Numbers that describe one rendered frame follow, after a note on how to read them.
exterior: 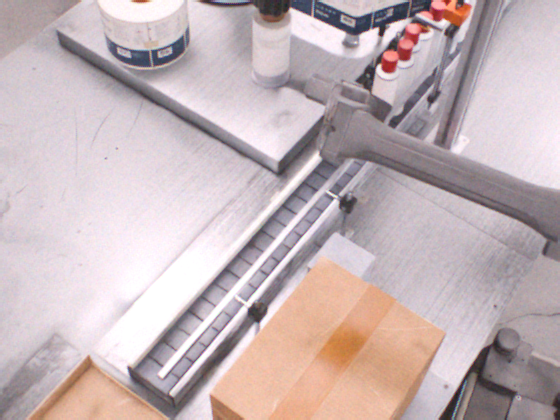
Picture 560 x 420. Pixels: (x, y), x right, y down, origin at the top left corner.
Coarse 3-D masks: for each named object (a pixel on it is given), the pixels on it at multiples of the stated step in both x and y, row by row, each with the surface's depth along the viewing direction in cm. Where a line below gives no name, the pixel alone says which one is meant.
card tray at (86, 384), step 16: (80, 368) 140; (96, 368) 143; (64, 384) 138; (80, 384) 141; (96, 384) 141; (112, 384) 141; (48, 400) 136; (64, 400) 139; (80, 400) 139; (96, 400) 139; (112, 400) 140; (128, 400) 140; (144, 400) 140; (32, 416) 134; (48, 416) 137; (64, 416) 137; (80, 416) 137; (96, 416) 138; (112, 416) 138; (128, 416) 138; (144, 416) 139; (160, 416) 139
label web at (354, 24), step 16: (304, 0) 185; (320, 0) 182; (336, 0) 180; (352, 0) 177; (368, 0) 178; (384, 0) 181; (400, 0) 184; (416, 0) 187; (432, 0) 190; (320, 16) 186; (336, 16) 184; (352, 16) 181; (368, 16) 183; (384, 16) 186; (400, 16) 189; (352, 32) 185
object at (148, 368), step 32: (448, 64) 189; (416, 96) 182; (288, 224) 159; (256, 256) 154; (224, 288) 149; (256, 288) 150; (192, 320) 145; (224, 320) 145; (160, 352) 141; (192, 352) 141; (160, 384) 137
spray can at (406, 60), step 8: (400, 40) 162; (408, 40) 163; (400, 48) 162; (408, 48) 161; (400, 56) 163; (408, 56) 163; (400, 64) 164; (408, 64) 164; (400, 72) 166; (408, 72) 166; (400, 80) 168; (408, 80) 169; (400, 88) 170; (400, 96) 172; (400, 112) 177
